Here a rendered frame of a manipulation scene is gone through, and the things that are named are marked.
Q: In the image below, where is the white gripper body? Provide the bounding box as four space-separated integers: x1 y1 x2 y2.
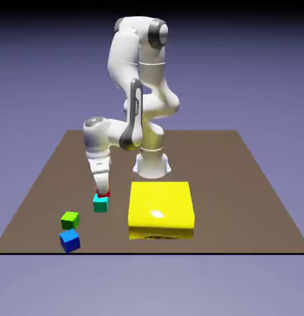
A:
93 171 110 195

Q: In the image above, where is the small red cube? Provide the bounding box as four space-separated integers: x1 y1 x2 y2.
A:
95 185 111 198

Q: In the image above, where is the small teal cube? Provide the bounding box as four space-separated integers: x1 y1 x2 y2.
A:
92 193 109 214

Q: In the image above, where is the small green cube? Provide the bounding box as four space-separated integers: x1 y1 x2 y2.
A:
60 211 80 230

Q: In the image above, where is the small blue cube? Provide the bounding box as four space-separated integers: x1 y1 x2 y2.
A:
59 228 82 254

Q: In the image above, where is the large yellow box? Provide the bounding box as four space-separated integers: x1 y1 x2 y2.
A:
127 181 195 241

